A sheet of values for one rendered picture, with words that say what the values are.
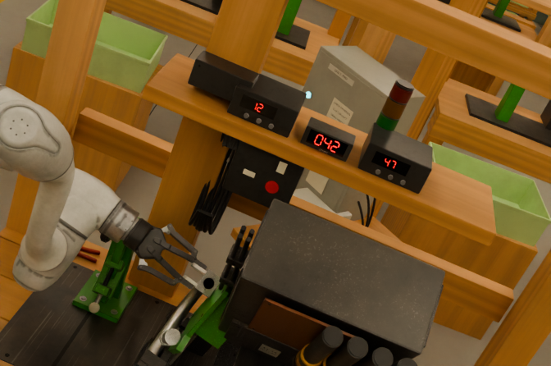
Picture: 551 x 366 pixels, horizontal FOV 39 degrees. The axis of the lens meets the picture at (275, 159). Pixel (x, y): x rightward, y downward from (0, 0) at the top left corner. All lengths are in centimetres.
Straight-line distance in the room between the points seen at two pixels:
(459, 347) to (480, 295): 204
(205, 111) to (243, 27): 22
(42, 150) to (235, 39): 76
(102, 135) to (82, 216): 44
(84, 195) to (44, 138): 57
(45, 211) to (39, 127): 38
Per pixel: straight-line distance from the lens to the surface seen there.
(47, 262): 181
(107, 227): 186
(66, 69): 210
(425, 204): 188
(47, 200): 160
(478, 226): 191
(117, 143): 222
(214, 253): 405
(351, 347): 143
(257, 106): 186
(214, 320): 185
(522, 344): 225
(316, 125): 188
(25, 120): 128
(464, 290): 226
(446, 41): 185
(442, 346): 423
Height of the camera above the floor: 236
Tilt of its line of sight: 28 degrees down
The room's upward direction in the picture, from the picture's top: 23 degrees clockwise
